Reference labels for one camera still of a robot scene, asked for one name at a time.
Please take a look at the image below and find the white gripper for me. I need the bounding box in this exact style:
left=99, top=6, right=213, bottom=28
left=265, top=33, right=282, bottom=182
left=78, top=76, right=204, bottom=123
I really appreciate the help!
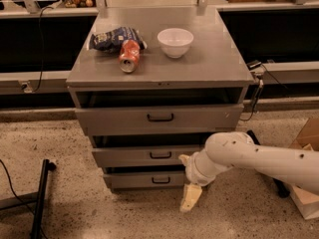
left=178, top=150, right=217, bottom=212

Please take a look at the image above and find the grey drawer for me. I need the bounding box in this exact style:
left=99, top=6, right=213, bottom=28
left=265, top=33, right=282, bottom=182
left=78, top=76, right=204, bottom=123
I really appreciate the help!
left=104, top=171, right=185, bottom=190
left=76, top=105, right=243, bottom=135
left=92, top=144, right=201, bottom=167

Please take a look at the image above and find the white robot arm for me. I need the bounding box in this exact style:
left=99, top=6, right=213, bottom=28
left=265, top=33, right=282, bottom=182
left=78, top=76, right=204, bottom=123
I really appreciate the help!
left=178, top=131, right=319, bottom=212

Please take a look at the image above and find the grey bottom drawer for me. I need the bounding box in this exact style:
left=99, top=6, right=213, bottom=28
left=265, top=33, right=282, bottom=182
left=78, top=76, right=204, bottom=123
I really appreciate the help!
left=104, top=171, right=185, bottom=190

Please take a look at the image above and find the grey top drawer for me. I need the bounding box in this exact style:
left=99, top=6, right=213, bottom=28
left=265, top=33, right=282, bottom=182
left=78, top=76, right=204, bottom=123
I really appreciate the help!
left=76, top=105, right=243, bottom=135

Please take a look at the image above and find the grey drawer cabinet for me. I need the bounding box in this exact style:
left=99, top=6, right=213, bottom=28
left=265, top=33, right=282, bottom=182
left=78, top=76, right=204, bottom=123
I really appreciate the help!
left=67, top=6, right=253, bottom=175

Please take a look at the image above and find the cardboard box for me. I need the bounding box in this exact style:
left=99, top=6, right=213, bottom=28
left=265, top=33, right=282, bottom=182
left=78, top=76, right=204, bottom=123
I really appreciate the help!
left=289, top=119, right=319, bottom=220

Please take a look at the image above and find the black power adapter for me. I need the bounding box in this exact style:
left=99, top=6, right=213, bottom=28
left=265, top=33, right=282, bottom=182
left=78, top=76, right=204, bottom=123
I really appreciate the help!
left=246, top=60, right=261, bottom=71

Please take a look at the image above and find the white bowl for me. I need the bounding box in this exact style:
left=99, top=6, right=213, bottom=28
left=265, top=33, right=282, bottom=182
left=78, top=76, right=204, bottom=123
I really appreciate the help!
left=158, top=28, right=194, bottom=58

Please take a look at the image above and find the orange soda can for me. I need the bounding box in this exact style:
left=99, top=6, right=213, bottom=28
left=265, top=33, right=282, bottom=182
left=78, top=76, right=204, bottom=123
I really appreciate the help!
left=119, top=40, right=140, bottom=74

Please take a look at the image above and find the blue chip bag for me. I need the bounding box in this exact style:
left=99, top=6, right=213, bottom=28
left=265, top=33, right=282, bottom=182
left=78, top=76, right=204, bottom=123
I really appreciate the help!
left=89, top=27, right=147, bottom=54

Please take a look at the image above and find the black stand leg left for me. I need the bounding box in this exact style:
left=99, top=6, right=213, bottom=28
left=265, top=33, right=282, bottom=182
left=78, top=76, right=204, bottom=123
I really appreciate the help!
left=0, top=158, right=57, bottom=239

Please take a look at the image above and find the black cable right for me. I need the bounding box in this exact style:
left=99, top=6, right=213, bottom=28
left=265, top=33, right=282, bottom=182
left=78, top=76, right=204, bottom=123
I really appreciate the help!
left=239, top=63, right=289, bottom=122

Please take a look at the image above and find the black cable left floor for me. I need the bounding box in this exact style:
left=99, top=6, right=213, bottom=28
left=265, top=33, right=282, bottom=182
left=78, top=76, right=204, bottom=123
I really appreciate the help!
left=0, top=158, right=48, bottom=239

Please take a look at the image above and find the wall power outlet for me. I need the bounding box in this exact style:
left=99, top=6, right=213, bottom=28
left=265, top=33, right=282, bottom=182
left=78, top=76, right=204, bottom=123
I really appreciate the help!
left=19, top=81, right=34, bottom=94

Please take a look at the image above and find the black cable on wall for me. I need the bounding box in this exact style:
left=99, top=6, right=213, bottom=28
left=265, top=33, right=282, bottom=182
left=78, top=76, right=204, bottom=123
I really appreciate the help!
left=32, top=5, right=55, bottom=94

